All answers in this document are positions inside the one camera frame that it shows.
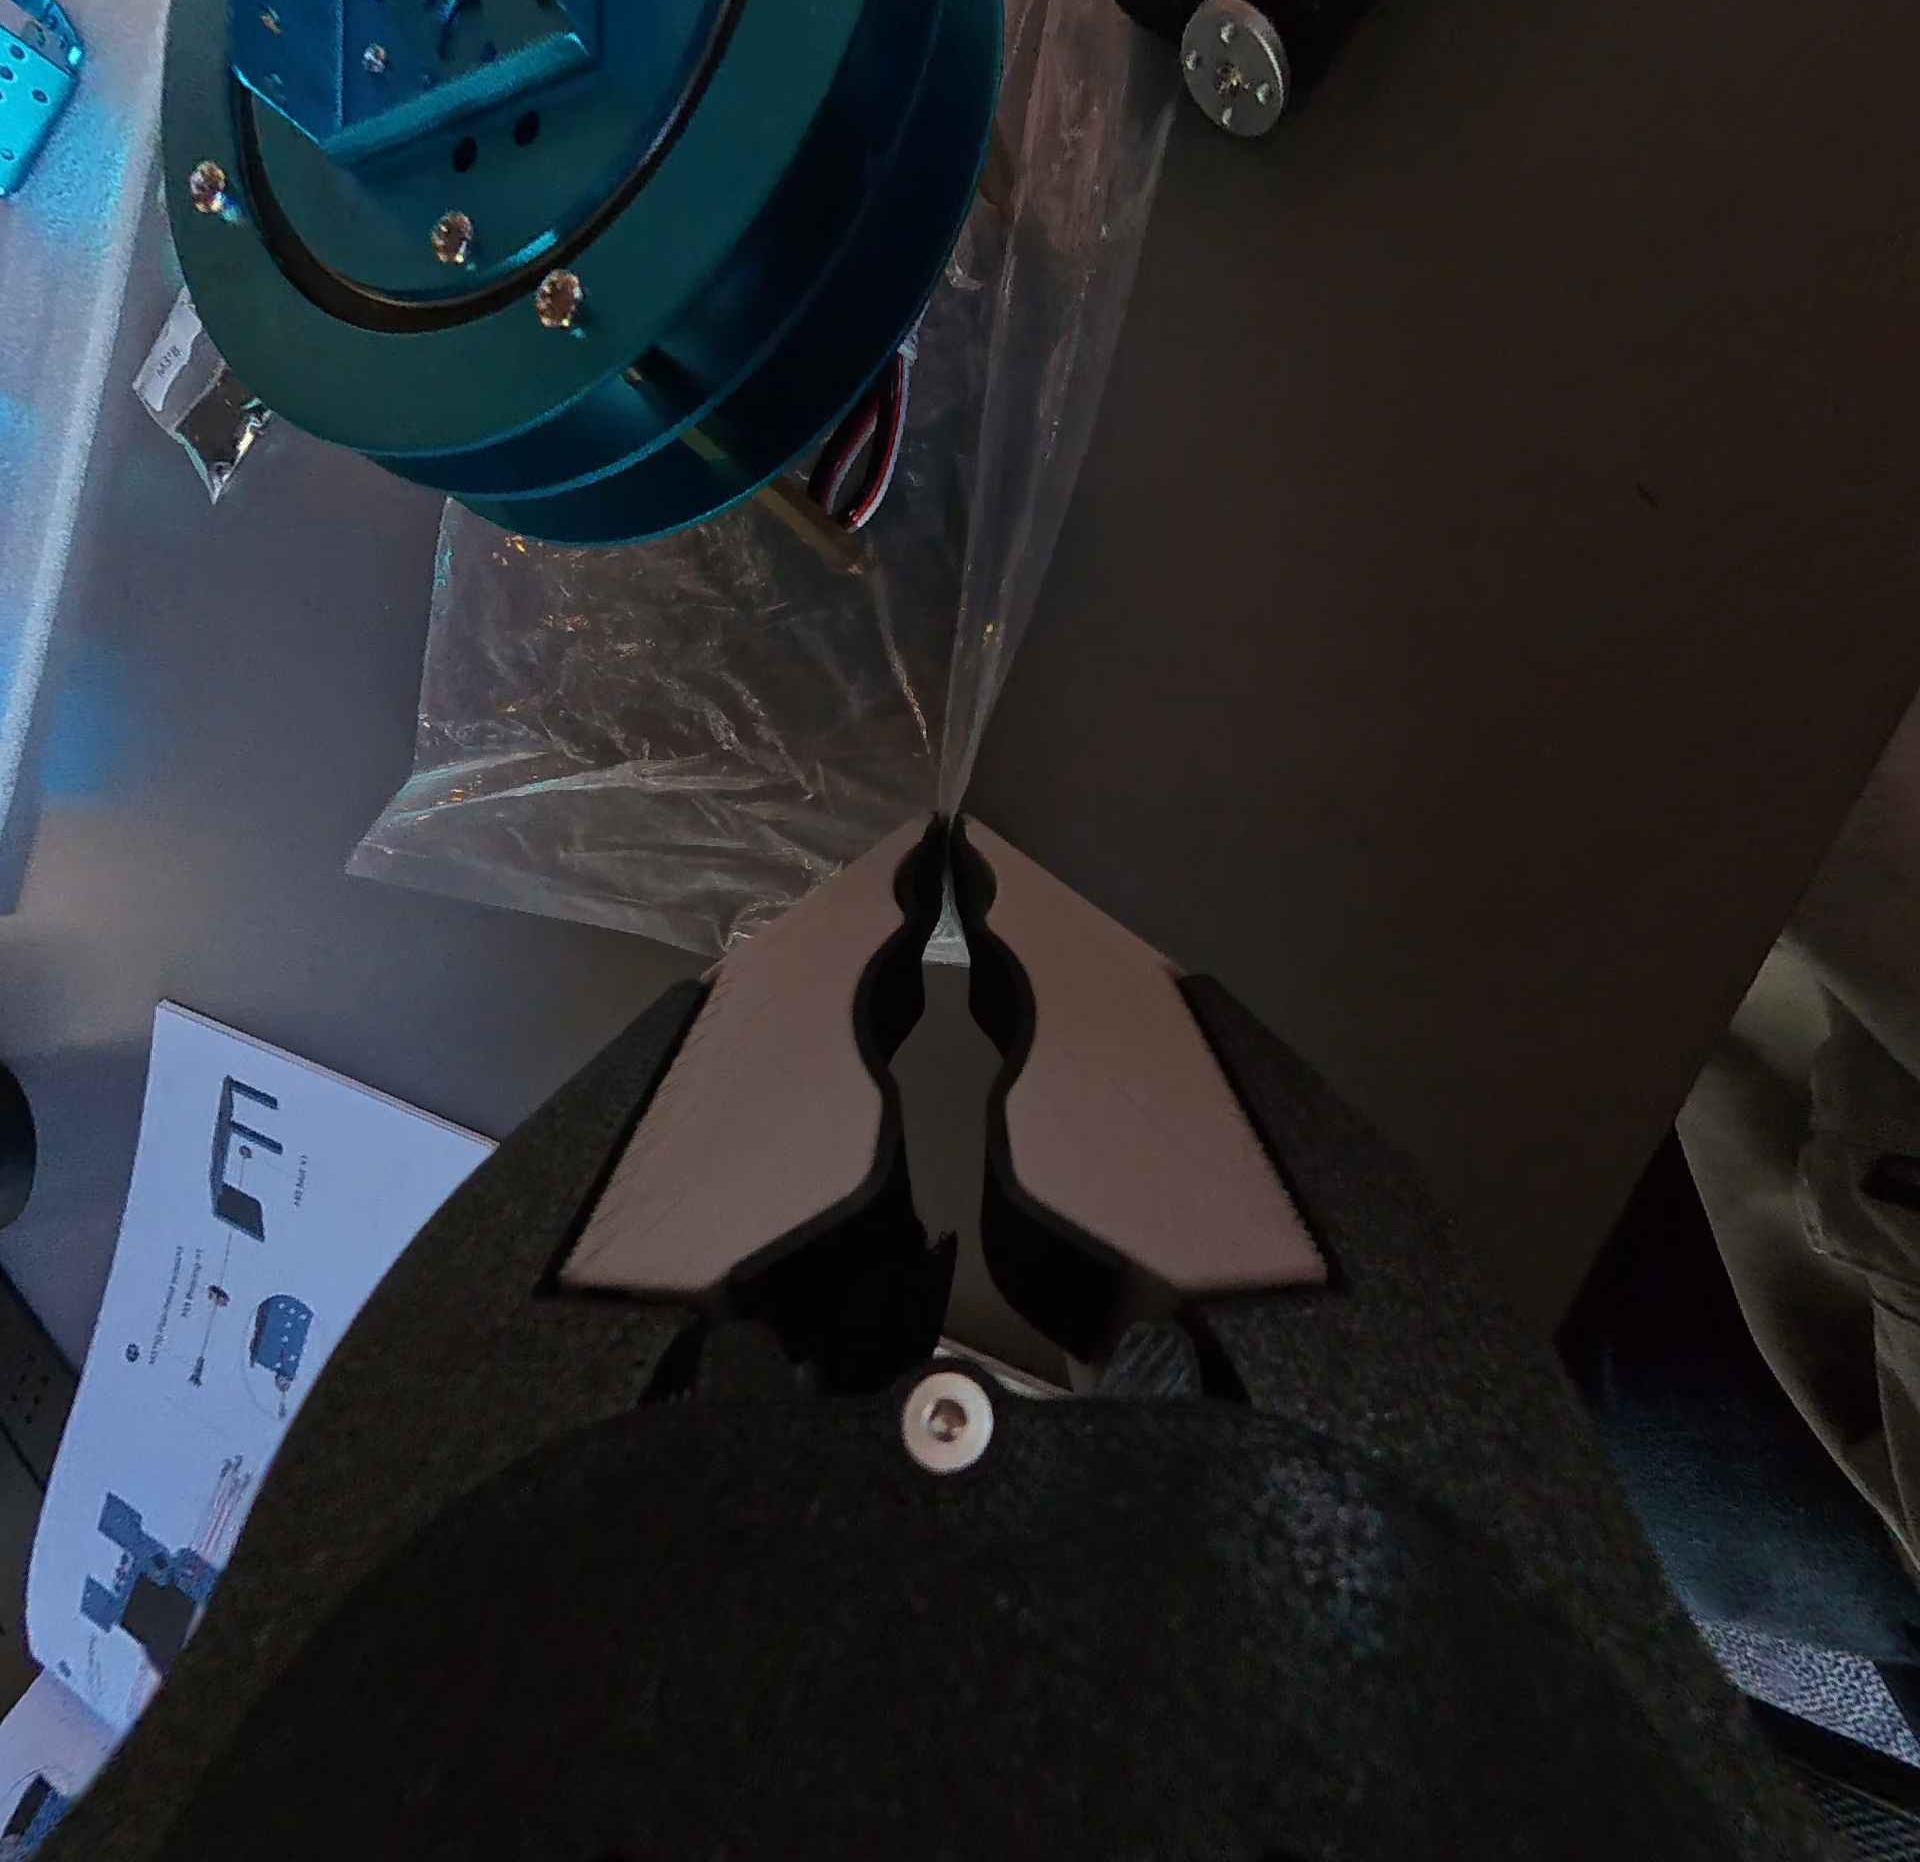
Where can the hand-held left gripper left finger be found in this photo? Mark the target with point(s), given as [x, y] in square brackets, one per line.
[720, 1142]

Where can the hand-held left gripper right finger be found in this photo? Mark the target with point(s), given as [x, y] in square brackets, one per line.
[1156, 1142]

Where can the large clear plastic bag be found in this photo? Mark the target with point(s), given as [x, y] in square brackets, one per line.
[675, 693]

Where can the blue round metal turntable base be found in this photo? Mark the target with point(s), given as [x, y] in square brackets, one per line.
[842, 123]

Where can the black servo with metal horn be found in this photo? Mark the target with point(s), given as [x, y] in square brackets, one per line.
[1232, 70]

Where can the dark grey desk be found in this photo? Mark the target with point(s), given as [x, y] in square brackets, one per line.
[1425, 543]

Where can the white instruction sheet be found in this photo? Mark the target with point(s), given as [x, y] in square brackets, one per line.
[164, 1291]

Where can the grey fabric chair seat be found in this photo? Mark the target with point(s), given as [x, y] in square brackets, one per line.
[1727, 1517]

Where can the group of hardware zip bags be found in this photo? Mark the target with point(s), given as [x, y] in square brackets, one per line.
[211, 423]

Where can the blue metal bracket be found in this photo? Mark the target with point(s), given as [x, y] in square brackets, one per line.
[29, 91]

